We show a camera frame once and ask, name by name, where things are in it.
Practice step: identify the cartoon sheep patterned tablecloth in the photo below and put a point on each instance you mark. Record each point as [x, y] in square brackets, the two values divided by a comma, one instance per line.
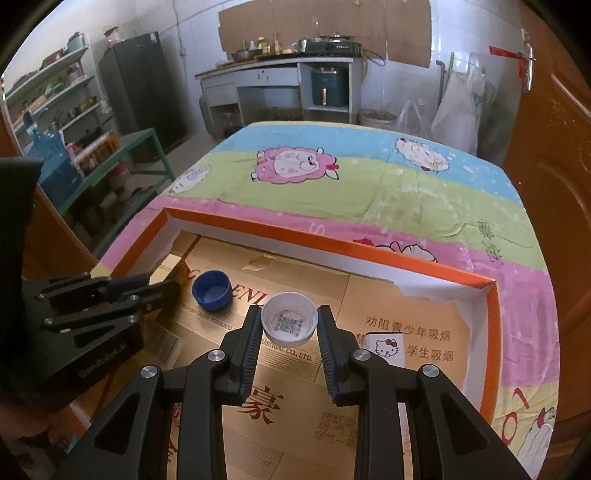
[407, 195]

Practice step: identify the white Hello Kitty case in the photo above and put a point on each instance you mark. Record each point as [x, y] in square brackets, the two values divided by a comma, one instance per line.
[386, 450]

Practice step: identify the blue bottle cap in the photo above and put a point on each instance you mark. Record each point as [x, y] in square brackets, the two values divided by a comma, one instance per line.
[212, 290]

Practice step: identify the dark grey refrigerator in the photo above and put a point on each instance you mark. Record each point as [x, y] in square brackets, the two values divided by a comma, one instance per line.
[139, 88]

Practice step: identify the grey storage shelf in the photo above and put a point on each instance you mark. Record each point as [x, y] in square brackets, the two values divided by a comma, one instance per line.
[65, 98]

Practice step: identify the grey kitchen counter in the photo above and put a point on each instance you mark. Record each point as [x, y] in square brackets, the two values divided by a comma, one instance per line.
[278, 90]

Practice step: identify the teal air fryer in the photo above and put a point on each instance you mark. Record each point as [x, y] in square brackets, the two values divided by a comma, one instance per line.
[330, 86]

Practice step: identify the cardboard wall sheets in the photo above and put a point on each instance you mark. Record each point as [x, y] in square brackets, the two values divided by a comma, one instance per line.
[400, 31]

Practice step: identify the green metal bench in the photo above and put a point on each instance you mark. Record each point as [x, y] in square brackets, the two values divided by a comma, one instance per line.
[118, 176]

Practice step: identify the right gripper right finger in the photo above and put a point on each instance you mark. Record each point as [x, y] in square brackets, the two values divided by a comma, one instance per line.
[344, 385]

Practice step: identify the brown wooden door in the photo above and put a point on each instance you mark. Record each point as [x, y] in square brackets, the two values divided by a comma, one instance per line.
[549, 160]

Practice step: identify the white bottle cap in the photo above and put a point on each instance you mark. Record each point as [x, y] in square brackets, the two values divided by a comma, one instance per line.
[289, 319]

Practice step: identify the orange rimmed cardboard tray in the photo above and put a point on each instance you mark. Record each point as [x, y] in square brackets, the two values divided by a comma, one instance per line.
[411, 312]

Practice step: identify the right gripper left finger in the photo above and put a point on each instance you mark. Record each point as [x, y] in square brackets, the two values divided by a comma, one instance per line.
[241, 346]

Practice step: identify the black gas stove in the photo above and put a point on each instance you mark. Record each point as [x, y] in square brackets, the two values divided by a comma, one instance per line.
[335, 45]

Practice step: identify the person's left hand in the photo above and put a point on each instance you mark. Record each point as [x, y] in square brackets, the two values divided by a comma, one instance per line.
[23, 421]

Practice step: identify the white hanging sack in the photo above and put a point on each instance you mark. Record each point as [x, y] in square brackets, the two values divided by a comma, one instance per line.
[457, 120]

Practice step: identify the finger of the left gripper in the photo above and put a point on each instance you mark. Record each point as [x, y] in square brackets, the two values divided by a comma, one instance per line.
[131, 296]
[74, 292]

